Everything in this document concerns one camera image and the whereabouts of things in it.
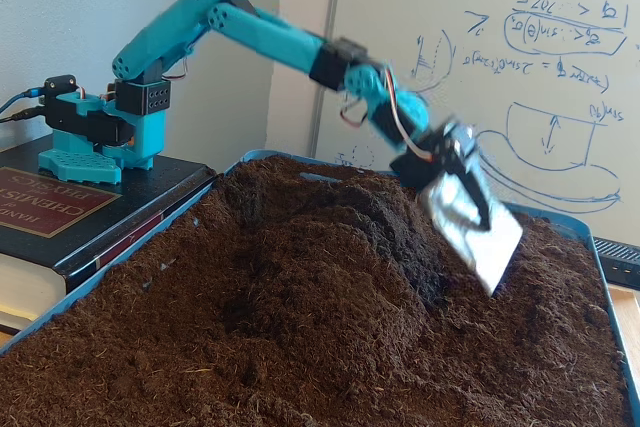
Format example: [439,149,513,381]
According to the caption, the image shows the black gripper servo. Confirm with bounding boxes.
[389,119,525,298]

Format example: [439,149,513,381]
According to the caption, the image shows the brown soil heap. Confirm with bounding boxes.
[0,154,629,427]

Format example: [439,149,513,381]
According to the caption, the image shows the teal robot arm with base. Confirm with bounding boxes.
[38,0,431,184]

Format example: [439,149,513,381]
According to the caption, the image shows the blue plastic tray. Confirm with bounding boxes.
[0,148,635,427]

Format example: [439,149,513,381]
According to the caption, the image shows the whiteboard with blue sketches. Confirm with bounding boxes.
[307,0,640,248]

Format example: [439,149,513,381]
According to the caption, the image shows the perforated black electronics box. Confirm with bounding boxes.
[592,236,640,291]

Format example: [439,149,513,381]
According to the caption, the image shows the black chemistry physics handbook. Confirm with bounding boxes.
[0,139,219,333]

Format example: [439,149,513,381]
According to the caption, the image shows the black cable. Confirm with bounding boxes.
[0,106,49,124]

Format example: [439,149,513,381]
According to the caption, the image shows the blue cable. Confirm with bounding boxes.
[0,89,46,116]

